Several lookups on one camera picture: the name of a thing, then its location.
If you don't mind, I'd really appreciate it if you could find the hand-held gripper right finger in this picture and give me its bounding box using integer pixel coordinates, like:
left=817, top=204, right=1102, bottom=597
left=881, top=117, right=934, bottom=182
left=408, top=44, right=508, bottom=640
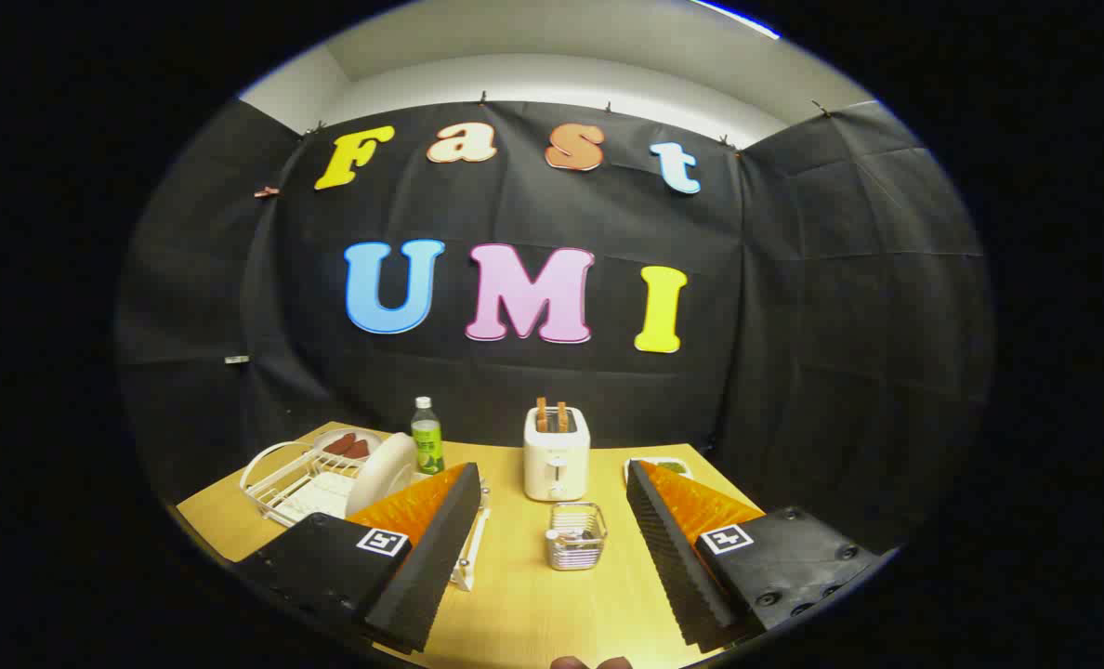
left=624, top=458, right=883, bottom=653

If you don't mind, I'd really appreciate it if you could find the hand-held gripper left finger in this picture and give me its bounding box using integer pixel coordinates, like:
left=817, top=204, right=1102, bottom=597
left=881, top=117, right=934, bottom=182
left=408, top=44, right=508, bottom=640
left=232, top=462, right=483, bottom=655

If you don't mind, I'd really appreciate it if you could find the metal wire basket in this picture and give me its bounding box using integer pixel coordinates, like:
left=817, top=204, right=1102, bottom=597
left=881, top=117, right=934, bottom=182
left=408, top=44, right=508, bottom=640
left=545, top=503, right=608, bottom=571

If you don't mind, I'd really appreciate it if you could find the white plate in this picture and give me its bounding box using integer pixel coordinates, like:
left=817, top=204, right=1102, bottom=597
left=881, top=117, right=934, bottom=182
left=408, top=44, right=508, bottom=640
left=346, top=432, right=418, bottom=518

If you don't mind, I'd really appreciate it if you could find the white wire dish rack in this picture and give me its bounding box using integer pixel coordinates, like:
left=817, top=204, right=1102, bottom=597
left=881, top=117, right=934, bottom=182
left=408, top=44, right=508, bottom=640
left=240, top=439, right=493, bottom=593

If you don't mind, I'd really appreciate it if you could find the white divided dish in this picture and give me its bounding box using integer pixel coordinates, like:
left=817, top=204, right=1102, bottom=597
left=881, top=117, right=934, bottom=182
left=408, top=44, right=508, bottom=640
left=624, top=456, right=694, bottom=486

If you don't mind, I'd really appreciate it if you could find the green tea bottle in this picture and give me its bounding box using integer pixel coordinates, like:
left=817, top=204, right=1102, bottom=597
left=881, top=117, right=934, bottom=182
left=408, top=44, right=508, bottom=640
left=411, top=397, right=445, bottom=476

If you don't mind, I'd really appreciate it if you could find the white drip tray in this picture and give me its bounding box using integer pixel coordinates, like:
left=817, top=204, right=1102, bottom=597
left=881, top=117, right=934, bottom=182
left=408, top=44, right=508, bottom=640
left=278, top=472, right=358, bottom=521

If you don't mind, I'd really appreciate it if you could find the small beige saucer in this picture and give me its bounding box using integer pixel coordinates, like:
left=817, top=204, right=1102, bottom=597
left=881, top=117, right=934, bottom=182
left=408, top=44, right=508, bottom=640
left=313, top=427, right=384, bottom=463

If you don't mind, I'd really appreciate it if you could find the white toaster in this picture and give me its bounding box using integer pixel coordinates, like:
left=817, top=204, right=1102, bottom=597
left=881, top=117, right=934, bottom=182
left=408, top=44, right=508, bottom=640
left=523, top=406, right=592, bottom=503

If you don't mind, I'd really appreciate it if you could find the black backdrop cloth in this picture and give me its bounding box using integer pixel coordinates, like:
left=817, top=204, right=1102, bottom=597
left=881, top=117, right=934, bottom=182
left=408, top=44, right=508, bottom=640
left=115, top=98, right=994, bottom=558

